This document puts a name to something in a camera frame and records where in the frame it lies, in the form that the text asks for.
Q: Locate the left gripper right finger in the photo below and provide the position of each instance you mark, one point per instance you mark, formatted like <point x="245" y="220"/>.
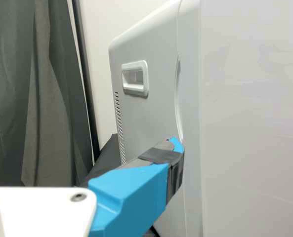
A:
<point x="136" y="195"/>

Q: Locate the white incubator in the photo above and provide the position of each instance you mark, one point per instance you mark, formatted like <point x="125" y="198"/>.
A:
<point x="156" y="116"/>

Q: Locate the incubator door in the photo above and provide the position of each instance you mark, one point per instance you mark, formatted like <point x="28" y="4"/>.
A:
<point x="247" y="123"/>

